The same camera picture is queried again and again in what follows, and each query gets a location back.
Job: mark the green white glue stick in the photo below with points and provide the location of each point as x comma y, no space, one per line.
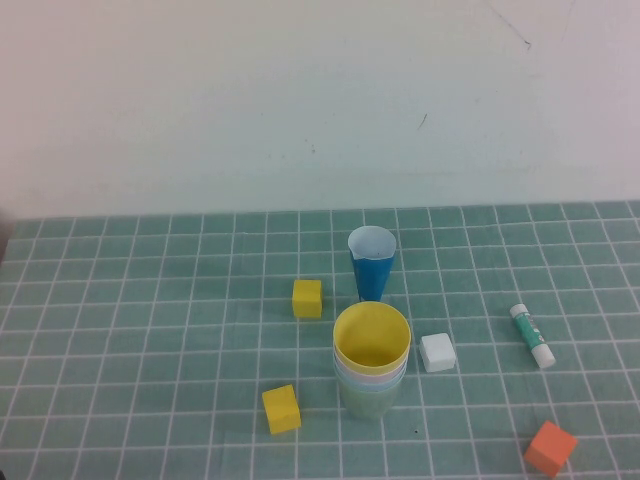
530,335

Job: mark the white foam cube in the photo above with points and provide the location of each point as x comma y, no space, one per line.
438,352

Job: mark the blue paper cone cup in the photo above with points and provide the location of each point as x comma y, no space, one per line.
371,280

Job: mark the pink plastic cup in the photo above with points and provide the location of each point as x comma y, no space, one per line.
371,381

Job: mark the yellow foam cube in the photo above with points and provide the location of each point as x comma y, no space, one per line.
306,299
281,411

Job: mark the green checked tablecloth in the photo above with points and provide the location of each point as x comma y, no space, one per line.
150,325

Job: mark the orange foam cube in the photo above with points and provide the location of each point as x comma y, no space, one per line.
550,449

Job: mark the yellow plastic cup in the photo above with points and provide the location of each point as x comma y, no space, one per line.
371,320

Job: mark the green plastic cup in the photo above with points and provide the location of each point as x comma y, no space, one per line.
370,407

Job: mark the light blue plastic cup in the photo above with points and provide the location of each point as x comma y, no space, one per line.
372,388

